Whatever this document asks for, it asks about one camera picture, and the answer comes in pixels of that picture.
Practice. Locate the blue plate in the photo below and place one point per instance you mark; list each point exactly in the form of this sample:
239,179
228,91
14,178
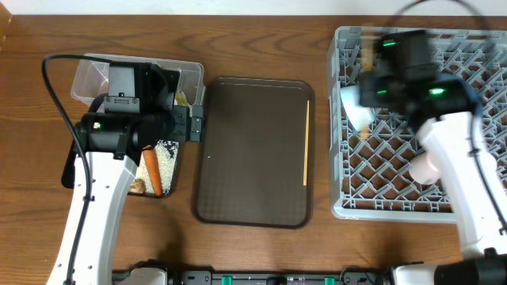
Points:
458,96

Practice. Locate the clear plastic bin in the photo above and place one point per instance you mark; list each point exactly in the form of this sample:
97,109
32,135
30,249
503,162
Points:
137,84

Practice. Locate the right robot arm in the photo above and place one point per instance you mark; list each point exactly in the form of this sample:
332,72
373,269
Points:
398,73

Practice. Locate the pink cup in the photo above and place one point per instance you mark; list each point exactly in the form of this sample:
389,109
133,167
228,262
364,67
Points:
423,171

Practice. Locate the grey dishwasher rack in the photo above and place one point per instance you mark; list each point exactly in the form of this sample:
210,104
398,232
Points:
369,179

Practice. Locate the light blue rice bowl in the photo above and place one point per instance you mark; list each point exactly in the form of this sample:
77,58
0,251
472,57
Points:
360,117

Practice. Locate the dark brown serving tray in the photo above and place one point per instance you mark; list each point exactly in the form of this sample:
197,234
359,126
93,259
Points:
250,170

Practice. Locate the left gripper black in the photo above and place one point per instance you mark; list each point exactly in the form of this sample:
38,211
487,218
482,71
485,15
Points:
182,130

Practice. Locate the pile of white rice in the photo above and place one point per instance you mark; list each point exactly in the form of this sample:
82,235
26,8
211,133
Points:
167,155

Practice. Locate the brown food scrap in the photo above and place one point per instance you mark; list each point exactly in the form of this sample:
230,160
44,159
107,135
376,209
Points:
137,187

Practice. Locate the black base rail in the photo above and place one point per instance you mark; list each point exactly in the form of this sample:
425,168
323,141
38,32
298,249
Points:
156,272

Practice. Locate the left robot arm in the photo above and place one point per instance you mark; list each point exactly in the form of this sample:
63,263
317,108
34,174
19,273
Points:
105,153

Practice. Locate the yellow green snack wrapper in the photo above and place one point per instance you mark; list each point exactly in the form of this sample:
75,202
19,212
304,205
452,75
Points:
180,99

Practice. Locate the orange carrot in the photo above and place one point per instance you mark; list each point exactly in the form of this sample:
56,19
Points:
151,162

